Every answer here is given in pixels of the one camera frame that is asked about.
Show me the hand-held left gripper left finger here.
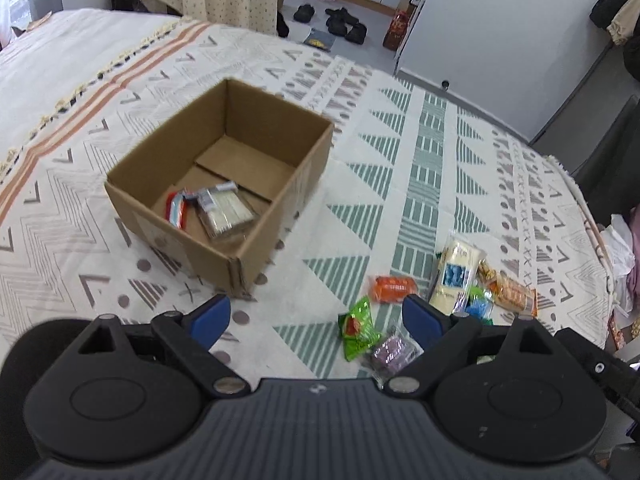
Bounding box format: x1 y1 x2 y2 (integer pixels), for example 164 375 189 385
79 295 252 399

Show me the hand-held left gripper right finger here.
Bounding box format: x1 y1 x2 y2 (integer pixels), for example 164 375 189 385
382 294 559 397

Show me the pale yellow snack packet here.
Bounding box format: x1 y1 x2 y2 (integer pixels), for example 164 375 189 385
427 230 488 316

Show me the purple snack packet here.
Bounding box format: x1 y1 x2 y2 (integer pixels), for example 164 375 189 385
365 325 425 386

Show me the white plastic bag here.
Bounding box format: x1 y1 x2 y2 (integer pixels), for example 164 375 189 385
597 212 638 311

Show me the green snack packet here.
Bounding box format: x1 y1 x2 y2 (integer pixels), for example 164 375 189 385
338 296 377 362

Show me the orange snack packet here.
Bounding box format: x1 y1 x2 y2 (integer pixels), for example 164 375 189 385
369 275 420 303

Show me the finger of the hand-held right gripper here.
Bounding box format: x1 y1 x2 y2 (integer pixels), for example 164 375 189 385
554 326 640 378

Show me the patterned blanket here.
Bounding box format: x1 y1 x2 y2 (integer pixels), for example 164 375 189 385
0 7 623 401

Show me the red bag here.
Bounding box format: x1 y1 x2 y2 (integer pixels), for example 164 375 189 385
383 10 412 52

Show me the cardboard box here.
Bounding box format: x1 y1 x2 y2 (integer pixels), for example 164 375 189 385
104 77 335 298

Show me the orange brown biscuit packet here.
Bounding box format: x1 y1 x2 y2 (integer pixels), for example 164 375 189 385
477 259 540 317

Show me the clear cracker packet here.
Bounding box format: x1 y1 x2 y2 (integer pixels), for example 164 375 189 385
192 182 257 240

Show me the red blue striped snack packet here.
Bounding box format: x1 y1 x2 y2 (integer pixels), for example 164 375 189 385
165 189 201 230

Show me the dark book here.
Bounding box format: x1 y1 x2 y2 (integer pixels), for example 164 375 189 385
303 30 337 52

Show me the white cabinet panel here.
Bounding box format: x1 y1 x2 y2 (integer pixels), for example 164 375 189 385
394 0 632 142

